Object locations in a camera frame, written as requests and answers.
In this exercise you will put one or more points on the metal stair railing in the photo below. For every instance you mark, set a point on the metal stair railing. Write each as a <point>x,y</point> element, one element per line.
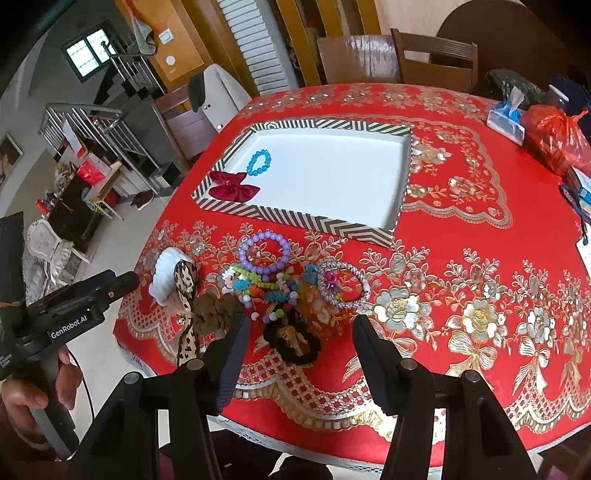
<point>92,120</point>

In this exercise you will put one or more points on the leopard print ribbon bow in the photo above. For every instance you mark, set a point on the leopard print ribbon bow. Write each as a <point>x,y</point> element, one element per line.
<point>184,281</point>

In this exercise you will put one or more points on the window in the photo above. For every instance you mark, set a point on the window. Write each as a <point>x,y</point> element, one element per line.
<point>85,50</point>

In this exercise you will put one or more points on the white coat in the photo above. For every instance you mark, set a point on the white coat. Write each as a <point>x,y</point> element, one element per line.
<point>226,97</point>

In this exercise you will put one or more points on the chevron-edged white tray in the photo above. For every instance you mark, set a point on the chevron-edged white tray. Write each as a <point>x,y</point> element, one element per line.
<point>332,175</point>

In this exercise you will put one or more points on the red floral tablecloth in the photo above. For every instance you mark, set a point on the red floral tablecloth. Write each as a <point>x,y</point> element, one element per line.
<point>443,221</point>

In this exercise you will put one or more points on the wooden chair with coat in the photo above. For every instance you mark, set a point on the wooden chair with coat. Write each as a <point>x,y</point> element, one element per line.
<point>180,124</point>

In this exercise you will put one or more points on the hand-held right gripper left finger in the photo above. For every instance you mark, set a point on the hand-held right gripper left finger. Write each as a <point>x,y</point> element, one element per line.
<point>231,364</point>

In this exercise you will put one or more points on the blue and white tissue packet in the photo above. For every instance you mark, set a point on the blue and white tissue packet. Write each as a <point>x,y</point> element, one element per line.
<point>503,120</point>

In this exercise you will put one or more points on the person's left hand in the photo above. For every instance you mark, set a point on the person's left hand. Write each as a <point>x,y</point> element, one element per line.
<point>25,397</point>

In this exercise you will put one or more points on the white scrunchie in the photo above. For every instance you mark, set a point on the white scrunchie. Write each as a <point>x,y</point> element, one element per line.
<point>164,272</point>

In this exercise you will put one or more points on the white ornate chair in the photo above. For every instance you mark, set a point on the white ornate chair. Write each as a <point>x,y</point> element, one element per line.
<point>46,244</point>

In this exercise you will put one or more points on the white louvred door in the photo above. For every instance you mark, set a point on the white louvred door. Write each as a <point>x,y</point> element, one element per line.
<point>258,41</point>

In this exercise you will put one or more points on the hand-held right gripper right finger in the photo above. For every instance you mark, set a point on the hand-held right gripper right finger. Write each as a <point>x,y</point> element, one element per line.
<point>371,364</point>

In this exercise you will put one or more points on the glossy wooden chair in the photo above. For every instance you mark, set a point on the glossy wooden chair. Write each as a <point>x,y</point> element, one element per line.
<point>355,60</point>

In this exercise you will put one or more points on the navy blue bag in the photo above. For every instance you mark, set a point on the navy blue bag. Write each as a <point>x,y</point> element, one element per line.
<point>570,92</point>

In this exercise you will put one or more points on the white wall switch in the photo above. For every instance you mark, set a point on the white wall switch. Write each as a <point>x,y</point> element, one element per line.
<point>166,36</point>

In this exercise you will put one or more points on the dark red bow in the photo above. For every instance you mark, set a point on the dark red bow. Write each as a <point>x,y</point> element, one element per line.
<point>231,189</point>

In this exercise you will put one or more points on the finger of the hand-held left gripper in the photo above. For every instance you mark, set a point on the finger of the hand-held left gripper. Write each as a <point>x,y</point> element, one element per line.
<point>115,286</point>

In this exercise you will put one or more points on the pink and blue gem ornament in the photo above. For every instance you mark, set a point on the pink and blue gem ornament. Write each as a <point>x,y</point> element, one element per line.
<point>330,280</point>

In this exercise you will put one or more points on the red plastic bag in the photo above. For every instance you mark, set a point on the red plastic bag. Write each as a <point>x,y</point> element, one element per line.
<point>554,134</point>

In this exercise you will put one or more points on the pile of assorted packets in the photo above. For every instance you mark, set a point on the pile of assorted packets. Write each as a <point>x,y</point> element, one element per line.
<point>582,194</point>

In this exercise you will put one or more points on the slatted-back wooden chair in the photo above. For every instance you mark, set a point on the slatted-back wooden chair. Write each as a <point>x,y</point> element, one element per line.
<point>415,50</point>

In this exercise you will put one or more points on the black plastic bag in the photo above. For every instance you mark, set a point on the black plastic bag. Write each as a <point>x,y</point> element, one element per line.
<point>508,81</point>

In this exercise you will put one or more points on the round dark wooden tabletop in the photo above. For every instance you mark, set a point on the round dark wooden tabletop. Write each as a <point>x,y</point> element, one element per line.
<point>498,32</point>

